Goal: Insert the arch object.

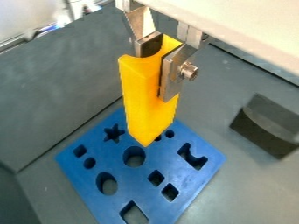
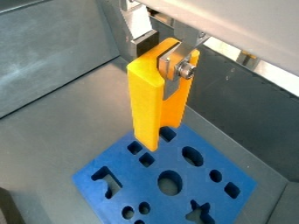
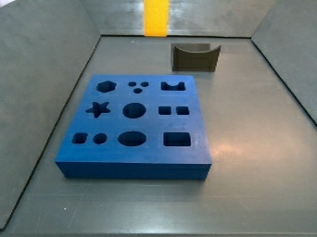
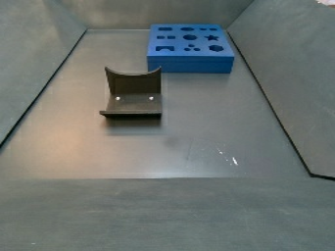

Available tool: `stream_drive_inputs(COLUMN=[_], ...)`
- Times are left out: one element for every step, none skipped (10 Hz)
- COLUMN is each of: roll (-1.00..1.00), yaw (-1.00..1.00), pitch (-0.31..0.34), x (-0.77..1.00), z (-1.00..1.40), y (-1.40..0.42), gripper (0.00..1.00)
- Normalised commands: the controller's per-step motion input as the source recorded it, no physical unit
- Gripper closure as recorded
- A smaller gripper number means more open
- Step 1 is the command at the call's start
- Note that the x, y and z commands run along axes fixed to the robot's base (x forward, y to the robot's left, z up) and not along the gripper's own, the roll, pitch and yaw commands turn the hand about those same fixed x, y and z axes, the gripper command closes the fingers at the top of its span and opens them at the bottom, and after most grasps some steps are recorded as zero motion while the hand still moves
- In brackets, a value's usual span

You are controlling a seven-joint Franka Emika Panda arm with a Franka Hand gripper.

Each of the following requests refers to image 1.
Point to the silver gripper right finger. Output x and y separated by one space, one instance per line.
177 62

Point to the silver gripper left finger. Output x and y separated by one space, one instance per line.
148 38

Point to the dark grey arch holder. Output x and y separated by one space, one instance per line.
269 125

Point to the blue shape sorting board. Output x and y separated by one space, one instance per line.
130 183

